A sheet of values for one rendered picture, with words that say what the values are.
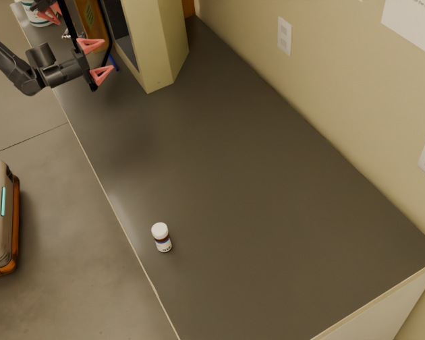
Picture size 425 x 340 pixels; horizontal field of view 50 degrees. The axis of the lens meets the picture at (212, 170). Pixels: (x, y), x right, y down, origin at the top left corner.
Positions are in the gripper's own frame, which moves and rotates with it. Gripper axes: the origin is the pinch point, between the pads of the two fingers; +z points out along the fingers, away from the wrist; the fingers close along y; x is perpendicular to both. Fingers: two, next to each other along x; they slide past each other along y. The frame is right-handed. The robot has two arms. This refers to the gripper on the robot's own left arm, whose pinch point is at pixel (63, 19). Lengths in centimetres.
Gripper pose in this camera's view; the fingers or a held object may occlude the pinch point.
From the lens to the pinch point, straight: 168.6
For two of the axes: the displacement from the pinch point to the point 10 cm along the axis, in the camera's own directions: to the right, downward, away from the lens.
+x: -0.8, 7.6, -6.4
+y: -8.6, 2.8, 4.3
